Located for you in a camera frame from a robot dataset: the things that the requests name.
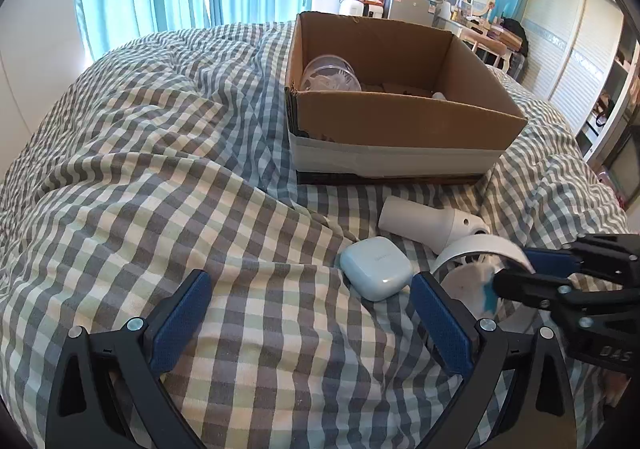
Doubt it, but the white tape roll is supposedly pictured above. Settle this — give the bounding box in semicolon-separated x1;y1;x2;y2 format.
430;233;536;325

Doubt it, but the white bunny figurine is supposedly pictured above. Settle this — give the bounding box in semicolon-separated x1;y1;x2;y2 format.
442;263;499;319

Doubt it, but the white dressing table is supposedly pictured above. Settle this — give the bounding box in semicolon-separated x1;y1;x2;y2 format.
434;18;511;72

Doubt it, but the white suitcase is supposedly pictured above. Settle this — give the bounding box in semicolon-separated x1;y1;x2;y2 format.
338;0;384;19

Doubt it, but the silver mini fridge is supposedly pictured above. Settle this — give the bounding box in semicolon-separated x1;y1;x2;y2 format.
386;0;438;27

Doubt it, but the open cardboard box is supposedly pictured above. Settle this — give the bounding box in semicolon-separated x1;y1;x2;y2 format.
284;12;527;185

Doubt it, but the grey checkered duvet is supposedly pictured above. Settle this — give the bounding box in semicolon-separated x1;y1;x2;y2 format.
1;24;628;448

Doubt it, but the white louvered wardrobe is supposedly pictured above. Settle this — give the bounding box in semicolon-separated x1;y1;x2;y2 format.
521;0;639;168

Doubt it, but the pale blue earbuds case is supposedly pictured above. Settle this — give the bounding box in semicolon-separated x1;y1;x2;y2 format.
338;237;414;302

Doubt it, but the clear cotton swab jar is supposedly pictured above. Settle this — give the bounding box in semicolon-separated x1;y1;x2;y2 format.
299;55;361;92

